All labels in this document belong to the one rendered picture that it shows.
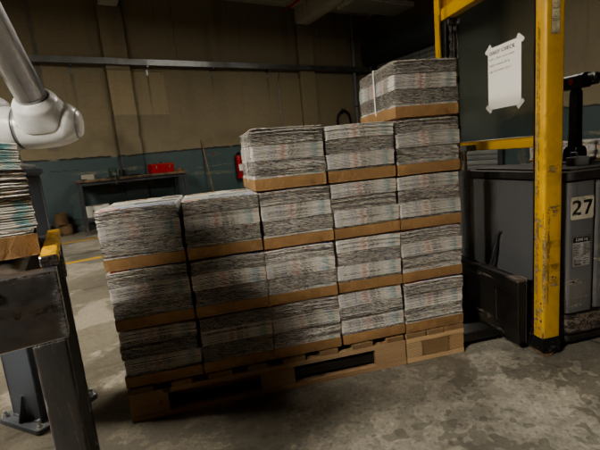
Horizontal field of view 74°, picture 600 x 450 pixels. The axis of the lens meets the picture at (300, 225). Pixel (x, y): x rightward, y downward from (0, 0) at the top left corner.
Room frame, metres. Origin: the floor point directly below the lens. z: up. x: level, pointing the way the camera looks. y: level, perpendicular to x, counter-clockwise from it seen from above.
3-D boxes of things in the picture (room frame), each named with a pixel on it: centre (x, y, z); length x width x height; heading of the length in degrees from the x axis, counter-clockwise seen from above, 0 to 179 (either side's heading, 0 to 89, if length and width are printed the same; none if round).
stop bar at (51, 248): (0.88, 0.55, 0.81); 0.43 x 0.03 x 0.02; 30
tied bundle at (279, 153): (1.73, 0.06, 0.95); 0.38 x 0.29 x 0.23; 14
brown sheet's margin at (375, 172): (1.79, -0.23, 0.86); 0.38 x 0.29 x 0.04; 11
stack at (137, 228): (1.70, 0.19, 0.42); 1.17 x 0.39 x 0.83; 102
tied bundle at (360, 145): (1.80, -0.23, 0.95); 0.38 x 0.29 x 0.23; 11
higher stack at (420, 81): (1.86, -0.52, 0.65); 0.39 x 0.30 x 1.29; 12
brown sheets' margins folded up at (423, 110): (1.85, -0.52, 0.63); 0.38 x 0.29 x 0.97; 12
